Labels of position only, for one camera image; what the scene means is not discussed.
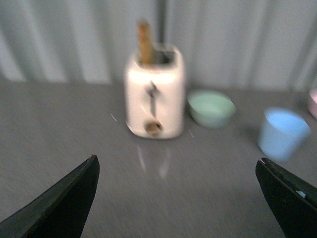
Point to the grey curtain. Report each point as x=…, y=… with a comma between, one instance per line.
x=258, y=44

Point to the white toaster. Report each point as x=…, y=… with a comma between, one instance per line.
x=155, y=95

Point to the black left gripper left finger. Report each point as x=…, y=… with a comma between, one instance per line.
x=59, y=212

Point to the green bowl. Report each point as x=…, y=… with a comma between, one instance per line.
x=211, y=109

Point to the toast slice in toaster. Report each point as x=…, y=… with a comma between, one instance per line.
x=145, y=41

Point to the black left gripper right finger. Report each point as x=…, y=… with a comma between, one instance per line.
x=292, y=200

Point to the pink bowl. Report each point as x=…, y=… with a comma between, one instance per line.
x=312, y=103

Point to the blue cup centre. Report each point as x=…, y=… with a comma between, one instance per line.
x=282, y=132

